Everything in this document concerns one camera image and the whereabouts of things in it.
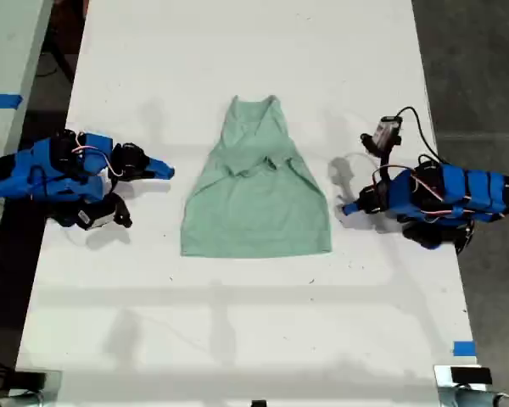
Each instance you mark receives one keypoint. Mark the pale green T-shirt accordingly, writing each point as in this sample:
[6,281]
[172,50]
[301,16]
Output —
[254,212]

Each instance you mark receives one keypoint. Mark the white side table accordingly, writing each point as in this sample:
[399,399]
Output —
[8,51]

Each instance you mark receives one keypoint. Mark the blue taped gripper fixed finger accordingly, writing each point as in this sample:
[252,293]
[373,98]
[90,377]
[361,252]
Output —
[161,165]
[351,205]

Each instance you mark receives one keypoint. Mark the long blue tape strip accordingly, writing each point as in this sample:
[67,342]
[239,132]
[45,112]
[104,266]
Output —
[2,101]

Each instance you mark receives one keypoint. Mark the black and silver camera box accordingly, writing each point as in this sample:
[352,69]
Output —
[99,216]
[386,131]

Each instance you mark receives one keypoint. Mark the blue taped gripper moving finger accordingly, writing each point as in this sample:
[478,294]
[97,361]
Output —
[352,211]
[159,174]

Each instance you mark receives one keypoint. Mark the metal table clamp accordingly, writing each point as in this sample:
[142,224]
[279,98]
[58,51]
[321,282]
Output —
[462,396]
[46,394]

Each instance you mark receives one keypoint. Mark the short blue tape piece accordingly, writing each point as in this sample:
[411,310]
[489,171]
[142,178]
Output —
[464,348]

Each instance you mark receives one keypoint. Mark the small black box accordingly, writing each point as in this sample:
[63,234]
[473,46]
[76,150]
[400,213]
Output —
[29,378]
[471,375]

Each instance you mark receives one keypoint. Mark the small black clip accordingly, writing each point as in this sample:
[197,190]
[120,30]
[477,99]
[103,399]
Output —
[258,403]

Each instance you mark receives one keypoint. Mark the blue and black robot arm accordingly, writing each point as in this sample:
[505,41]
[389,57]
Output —
[458,191]
[42,169]

